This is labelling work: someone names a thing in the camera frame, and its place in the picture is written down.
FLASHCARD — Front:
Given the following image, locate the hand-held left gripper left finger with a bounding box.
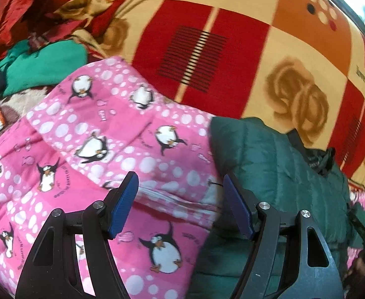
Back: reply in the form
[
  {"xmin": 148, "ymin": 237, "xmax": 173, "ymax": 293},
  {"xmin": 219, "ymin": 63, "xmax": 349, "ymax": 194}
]
[{"xmin": 15, "ymin": 171, "xmax": 139, "ymax": 299}]

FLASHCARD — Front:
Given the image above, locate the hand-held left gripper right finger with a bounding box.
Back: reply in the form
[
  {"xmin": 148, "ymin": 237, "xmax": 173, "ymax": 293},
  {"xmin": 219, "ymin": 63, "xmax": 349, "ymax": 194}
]
[{"xmin": 223, "ymin": 174, "xmax": 345, "ymax": 299}]

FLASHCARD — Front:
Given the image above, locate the green puffer jacket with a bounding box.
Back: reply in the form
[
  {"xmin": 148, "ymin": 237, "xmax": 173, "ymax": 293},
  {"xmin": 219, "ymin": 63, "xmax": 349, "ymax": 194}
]
[{"xmin": 187, "ymin": 117, "xmax": 365, "ymax": 299}]

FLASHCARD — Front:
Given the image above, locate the pink penguin print blanket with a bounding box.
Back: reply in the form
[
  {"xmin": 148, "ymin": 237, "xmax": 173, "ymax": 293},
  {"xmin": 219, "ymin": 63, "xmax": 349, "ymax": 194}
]
[{"xmin": 0, "ymin": 56, "xmax": 365, "ymax": 299}]

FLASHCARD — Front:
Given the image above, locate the cream brown fluffy cloth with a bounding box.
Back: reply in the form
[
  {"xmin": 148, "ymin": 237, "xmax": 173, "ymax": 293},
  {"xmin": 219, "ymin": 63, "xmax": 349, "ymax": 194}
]
[{"xmin": 0, "ymin": 85, "xmax": 61, "ymax": 127}]

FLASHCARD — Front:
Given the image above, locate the teal green cloth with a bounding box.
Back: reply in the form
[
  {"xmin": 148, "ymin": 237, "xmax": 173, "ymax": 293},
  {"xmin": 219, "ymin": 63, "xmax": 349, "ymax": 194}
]
[{"xmin": 0, "ymin": 40, "xmax": 89, "ymax": 101}]

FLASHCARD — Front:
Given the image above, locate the red orange rose print blanket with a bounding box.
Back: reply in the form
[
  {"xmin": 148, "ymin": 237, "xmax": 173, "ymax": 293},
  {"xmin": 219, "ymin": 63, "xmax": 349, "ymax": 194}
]
[{"xmin": 51, "ymin": 0, "xmax": 365, "ymax": 190}]

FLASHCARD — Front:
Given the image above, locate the red cloth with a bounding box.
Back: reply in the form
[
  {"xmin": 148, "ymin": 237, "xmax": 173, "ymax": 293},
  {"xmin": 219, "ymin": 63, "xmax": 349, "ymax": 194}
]
[{"xmin": 0, "ymin": 0, "xmax": 114, "ymax": 69}]

